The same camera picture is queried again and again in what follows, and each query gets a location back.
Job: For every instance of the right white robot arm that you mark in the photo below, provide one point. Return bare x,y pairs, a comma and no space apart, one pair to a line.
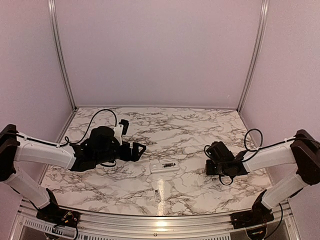
302,150

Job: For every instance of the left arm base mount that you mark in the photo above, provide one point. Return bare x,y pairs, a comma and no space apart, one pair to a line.
58,216

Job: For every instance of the white remote control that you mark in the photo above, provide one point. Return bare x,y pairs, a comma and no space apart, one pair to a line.
164,167

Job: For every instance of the left aluminium frame post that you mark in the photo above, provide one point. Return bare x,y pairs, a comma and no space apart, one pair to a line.
59,51

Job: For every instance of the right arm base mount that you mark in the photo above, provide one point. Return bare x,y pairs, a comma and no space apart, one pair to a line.
259,214

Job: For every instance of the aluminium frame post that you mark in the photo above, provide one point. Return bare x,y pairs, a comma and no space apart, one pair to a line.
59,51
261,29

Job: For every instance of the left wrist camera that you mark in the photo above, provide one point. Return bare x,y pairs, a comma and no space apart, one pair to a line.
121,129

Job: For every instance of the white battery cover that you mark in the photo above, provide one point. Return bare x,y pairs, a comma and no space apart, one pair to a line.
157,196

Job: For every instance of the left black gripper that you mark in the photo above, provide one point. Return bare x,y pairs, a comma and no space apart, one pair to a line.
128,157

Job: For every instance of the front aluminium rail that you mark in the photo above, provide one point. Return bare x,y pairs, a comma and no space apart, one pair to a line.
106,226

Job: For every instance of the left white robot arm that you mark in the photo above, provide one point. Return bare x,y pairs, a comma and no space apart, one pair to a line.
16,147

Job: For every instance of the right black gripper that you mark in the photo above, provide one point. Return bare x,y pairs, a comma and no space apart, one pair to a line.
209,171

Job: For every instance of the right aluminium frame post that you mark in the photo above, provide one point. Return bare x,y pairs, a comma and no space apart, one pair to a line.
261,29

